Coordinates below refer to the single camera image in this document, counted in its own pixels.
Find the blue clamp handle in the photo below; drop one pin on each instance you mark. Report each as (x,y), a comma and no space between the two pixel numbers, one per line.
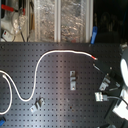
(94,34)

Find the metal cable clip centre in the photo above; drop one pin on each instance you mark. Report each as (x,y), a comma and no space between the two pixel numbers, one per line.
(73,79)

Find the blue object bottom left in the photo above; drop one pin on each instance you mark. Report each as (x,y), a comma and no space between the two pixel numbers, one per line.
(2,120)

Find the black perforated board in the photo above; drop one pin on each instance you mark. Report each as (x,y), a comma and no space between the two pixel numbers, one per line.
(29,71)

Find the metal cable clip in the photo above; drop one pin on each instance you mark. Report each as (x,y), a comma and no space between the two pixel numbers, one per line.
(38,104)
(73,79)

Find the clear plastic storage bins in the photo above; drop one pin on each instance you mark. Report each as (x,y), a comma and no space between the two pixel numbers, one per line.
(63,20)

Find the metal cable clip lower left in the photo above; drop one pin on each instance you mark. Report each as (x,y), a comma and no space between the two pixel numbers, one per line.
(38,104)

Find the red handled tool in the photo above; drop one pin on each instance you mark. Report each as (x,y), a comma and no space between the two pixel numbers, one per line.
(8,8)

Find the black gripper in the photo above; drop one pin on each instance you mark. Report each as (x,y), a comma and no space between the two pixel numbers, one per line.
(110,75)

